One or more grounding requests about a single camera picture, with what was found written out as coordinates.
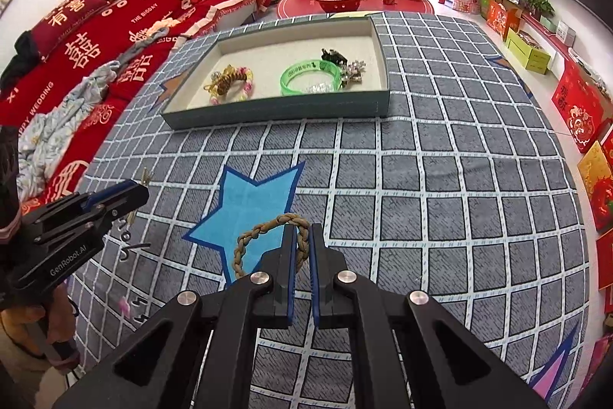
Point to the black hair claw clip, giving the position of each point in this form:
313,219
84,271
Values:
334,56

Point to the green potted plant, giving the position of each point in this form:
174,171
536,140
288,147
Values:
539,8

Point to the green translucent bangle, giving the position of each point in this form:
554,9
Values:
312,76

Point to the silver star hair clip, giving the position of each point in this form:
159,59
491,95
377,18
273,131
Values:
351,72

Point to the grey checked star tablecloth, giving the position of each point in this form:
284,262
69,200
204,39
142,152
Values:
461,191

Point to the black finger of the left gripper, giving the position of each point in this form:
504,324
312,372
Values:
125,197

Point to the dark green jewelry tray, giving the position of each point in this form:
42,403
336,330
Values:
267,50

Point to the red sofa cover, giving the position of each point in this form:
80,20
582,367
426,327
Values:
78,37

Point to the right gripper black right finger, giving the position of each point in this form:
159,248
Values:
408,351

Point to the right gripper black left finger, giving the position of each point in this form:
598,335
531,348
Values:
197,351

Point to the red round coffee table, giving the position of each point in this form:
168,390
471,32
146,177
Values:
290,8

